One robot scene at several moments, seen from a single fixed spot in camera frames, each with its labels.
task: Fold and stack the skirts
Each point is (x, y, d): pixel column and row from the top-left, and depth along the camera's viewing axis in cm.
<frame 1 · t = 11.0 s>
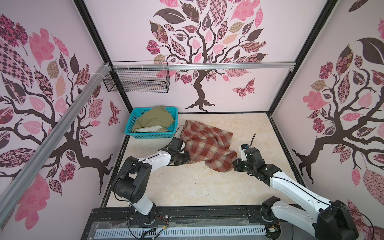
left hand: (190, 160, 91), fingers closed
right hand: (233, 160, 85), fingers closed
red plaid skirt: (204, 144, 97), point 6 cm above the table
olive green skirt: (159, 116, 112), point 7 cm above the table
teal plastic basket: (136, 112, 113), point 8 cm above the table
white folded garment: (152, 129, 106), point 5 cm above the table

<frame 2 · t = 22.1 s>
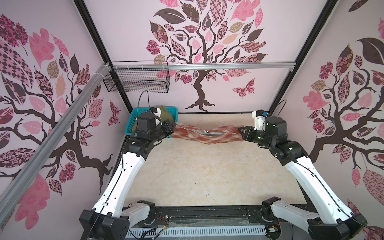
left hand: (176, 125, 72), fingers closed
right hand: (240, 127, 70), fingers closed
red plaid skirt: (219, 135, 71), point 31 cm above the table
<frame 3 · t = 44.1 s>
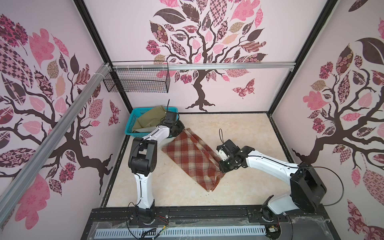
left hand: (184, 128, 101), fingers closed
right hand: (220, 166, 85), fingers closed
red plaid skirt: (196, 158, 95), point 2 cm above the table
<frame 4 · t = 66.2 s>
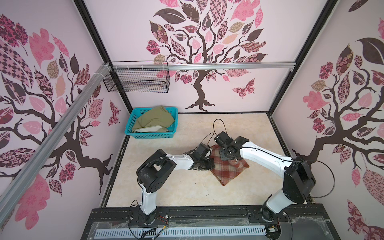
left hand: (214, 168, 90), fingers closed
right hand: (225, 153, 87), fingers closed
red plaid skirt: (225, 170, 89), point 2 cm above the table
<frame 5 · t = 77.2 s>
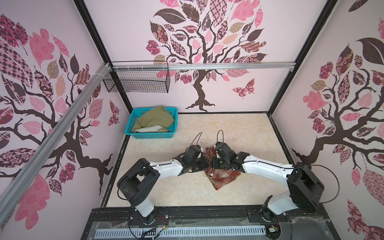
left hand: (210, 167, 86), fingers closed
right hand: (210, 161, 86), fingers closed
red plaid skirt: (219, 178, 85), point 3 cm above the table
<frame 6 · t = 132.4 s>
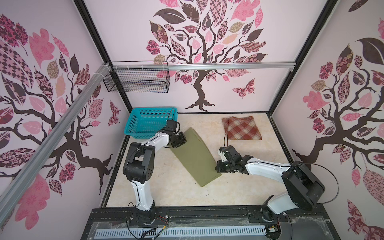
left hand: (186, 142, 97), fingers closed
right hand: (214, 166, 88), fingers closed
red plaid skirt: (241, 128, 109), point 4 cm above the table
olive green skirt: (197, 157, 96), on the table
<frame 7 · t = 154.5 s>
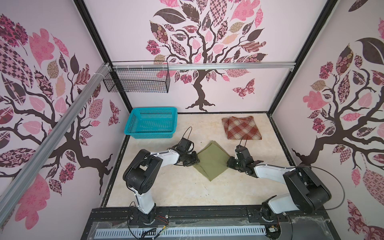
left hand: (199, 162, 92), fingers closed
right hand: (226, 160, 93), fingers closed
olive green skirt: (213, 160, 92), point 4 cm above the table
